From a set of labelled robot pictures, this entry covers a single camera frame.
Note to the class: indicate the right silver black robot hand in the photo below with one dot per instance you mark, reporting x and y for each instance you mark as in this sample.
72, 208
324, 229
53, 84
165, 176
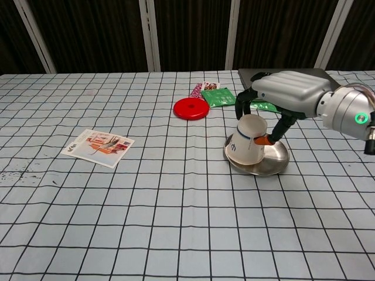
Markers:
293, 90

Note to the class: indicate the white paper cup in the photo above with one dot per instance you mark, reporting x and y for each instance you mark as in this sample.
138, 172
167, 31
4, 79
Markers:
246, 143

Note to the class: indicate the silver metal plate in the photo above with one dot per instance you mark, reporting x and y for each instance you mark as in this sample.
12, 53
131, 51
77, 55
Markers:
274, 161

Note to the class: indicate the green foil packet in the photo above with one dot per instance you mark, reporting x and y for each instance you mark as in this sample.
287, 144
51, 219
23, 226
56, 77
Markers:
263, 105
219, 98

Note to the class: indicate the grey closed laptop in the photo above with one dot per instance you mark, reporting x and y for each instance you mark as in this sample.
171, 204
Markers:
244, 76

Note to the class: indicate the queen playing card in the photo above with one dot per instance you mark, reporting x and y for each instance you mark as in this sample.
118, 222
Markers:
211, 85

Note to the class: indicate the pink patterned packet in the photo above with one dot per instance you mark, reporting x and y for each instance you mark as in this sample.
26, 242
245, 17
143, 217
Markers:
195, 90

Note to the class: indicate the red round plastic disc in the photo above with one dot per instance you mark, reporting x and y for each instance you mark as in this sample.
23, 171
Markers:
191, 111

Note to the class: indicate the blue checkered tablecloth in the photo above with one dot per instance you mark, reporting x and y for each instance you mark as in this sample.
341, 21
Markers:
175, 219

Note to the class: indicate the illustrated postcard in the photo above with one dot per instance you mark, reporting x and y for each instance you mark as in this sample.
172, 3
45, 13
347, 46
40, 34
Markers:
98, 149

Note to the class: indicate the white frame post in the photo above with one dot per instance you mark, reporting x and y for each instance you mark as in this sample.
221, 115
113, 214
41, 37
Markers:
35, 38
149, 35
332, 35
233, 35

